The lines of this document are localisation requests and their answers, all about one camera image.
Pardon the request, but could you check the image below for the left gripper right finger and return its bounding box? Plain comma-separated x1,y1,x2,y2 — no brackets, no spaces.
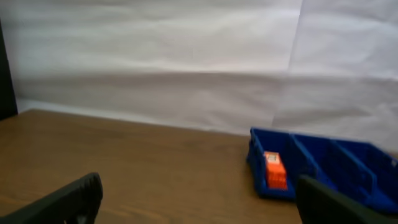
295,174,398,224

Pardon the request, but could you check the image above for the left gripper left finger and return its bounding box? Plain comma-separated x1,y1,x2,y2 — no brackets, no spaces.
0,172,104,224

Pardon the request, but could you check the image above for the blue tray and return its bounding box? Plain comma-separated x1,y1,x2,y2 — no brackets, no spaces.
246,126,398,215

